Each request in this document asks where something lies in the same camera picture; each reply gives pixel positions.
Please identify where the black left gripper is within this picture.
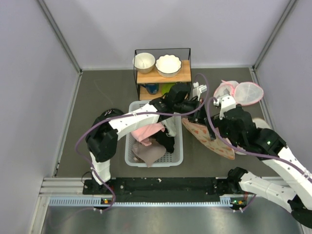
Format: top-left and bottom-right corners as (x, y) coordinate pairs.
(173, 97), (207, 126)

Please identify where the floral mesh laundry bag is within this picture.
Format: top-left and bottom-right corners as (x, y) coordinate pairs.
(181, 118), (235, 160)

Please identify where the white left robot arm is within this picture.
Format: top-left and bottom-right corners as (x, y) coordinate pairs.
(85, 82), (207, 194)

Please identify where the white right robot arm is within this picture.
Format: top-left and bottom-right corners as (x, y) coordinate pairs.
(208, 95), (312, 228)

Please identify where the white mesh laundry bag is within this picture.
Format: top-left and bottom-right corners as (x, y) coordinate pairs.
(234, 118), (273, 156)

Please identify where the pink trimmed mesh laundry bag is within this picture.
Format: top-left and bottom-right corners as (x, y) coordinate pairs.
(214, 80), (264, 106)

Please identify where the white plastic laundry basket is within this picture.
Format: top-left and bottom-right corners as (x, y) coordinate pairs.
(124, 99), (184, 168)

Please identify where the black round laundry bag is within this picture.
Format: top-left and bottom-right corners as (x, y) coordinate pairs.
(99, 108), (124, 121)

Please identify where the light green garment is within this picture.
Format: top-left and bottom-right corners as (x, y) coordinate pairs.
(161, 117), (177, 137)

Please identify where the green plastic plate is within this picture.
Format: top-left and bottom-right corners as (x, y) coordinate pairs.
(160, 83), (175, 95)

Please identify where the blue mug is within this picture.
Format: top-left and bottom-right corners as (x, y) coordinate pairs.
(142, 84), (159, 95)

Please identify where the black garment in basket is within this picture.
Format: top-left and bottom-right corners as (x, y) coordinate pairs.
(152, 129), (175, 153)

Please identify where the white scalloped bowl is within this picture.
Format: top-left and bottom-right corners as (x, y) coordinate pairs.
(155, 55), (182, 78)

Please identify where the pink garment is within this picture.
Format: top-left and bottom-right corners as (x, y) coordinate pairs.
(131, 123), (165, 146)

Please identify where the cream round bowl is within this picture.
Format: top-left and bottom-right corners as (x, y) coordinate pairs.
(133, 53), (156, 74)

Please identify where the taupe garment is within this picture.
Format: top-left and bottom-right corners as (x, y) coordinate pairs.
(132, 142), (166, 168)

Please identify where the wire and wood shelf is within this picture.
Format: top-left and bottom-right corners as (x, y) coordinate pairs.
(133, 47), (192, 101)

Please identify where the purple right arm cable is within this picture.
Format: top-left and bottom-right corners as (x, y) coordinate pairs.
(206, 97), (312, 213)

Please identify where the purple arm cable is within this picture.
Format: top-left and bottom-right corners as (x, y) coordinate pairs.
(74, 73), (210, 213)
(206, 97), (312, 213)

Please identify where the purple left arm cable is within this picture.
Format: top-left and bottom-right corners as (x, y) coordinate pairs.
(74, 73), (210, 213)

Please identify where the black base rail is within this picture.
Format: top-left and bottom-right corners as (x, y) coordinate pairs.
(82, 176), (247, 203)

